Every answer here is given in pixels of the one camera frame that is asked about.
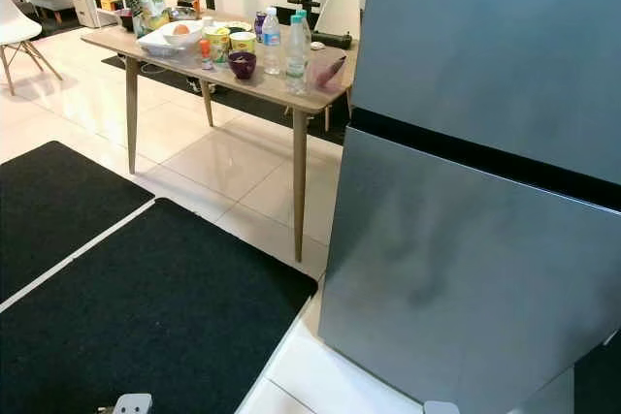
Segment grey fridge lower door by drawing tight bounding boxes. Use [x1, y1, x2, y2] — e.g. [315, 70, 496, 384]
[317, 127, 621, 414]

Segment grey fridge door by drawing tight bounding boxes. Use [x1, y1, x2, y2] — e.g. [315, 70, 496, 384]
[351, 0, 621, 189]
[317, 127, 621, 414]

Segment fridge cabinet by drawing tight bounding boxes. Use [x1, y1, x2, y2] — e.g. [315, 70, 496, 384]
[347, 106, 621, 214]

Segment grey fridge upper door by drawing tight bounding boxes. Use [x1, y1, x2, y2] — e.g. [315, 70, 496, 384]
[351, 0, 621, 189]

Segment small black floor mat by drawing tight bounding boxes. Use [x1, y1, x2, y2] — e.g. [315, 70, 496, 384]
[0, 140, 156, 303]

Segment white chair wooden legs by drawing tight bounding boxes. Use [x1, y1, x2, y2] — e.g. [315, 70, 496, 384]
[0, 0, 64, 97]

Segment large black floor mat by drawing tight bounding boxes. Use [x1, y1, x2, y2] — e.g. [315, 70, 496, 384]
[0, 198, 319, 414]

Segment yellow paper cup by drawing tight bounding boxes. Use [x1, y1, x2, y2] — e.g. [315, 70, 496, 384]
[229, 31, 257, 53]
[205, 26, 232, 64]

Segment wooden table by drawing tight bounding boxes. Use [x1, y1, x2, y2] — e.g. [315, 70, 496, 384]
[81, 7, 360, 264]

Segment blue label water bottle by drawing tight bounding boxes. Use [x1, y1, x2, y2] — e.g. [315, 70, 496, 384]
[260, 7, 282, 76]

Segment large clear water bottle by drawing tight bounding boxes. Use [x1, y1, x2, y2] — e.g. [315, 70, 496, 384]
[284, 14, 309, 97]

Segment green cap water bottle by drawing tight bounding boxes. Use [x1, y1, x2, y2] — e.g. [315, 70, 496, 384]
[299, 9, 313, 47]

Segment white shell chair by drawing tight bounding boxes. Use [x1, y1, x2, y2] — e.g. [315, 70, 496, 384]
[315, 0, 362, 42]

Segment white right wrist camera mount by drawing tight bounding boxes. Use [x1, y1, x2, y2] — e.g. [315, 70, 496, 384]
[423, 400, 461, 414]

